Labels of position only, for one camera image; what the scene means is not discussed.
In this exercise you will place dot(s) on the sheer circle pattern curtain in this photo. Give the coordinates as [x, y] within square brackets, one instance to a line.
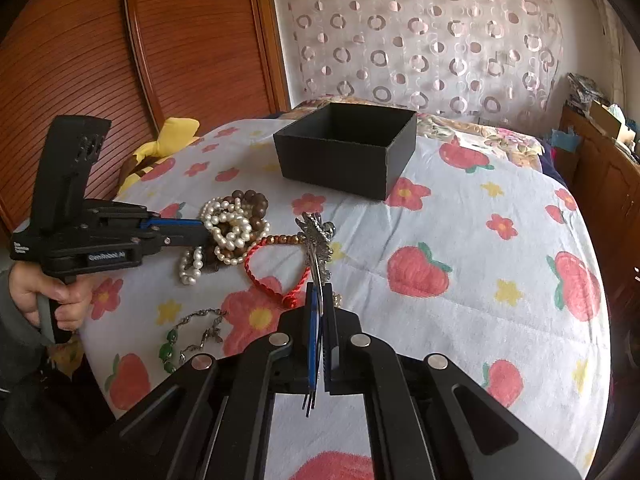
[415, 35]

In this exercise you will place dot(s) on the strawberry flower print blanket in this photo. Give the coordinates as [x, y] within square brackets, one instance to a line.
[450, 320]

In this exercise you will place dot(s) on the silver hair clip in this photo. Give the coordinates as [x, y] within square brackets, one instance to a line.
[315, 240]

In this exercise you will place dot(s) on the yellow plush toy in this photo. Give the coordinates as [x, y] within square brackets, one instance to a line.
[172, 132]

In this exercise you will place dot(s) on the black cardboard box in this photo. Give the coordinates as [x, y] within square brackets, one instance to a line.
[345, 150]

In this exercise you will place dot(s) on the brown wooden wardrobe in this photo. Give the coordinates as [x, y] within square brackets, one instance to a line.
[75, 60]

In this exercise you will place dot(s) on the person's left hand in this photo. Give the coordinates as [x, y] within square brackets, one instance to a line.
[25, 285]

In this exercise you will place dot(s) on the stack of folded cloth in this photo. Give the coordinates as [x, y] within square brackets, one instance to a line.
[582, 90]

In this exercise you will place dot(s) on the brown wooden cabinet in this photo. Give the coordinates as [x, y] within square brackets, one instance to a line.
[600, 175]

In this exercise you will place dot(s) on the patterned window curtain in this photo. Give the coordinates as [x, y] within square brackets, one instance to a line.
[607, 35]

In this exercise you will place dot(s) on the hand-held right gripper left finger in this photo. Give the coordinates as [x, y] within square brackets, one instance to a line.
[312, 340]

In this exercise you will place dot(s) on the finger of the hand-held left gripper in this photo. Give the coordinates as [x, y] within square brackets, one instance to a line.
[180, 239]
[175, 221]

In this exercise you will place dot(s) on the blue plastic bag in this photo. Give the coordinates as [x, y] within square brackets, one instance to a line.
[562, 139]

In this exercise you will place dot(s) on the dark blue blanket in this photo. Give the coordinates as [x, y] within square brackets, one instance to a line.
[549, 160]

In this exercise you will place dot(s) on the open cardboard box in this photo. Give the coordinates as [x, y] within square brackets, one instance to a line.
[607, 125]

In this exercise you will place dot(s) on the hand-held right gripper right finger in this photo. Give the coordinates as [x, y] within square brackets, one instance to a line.
[331, 345]

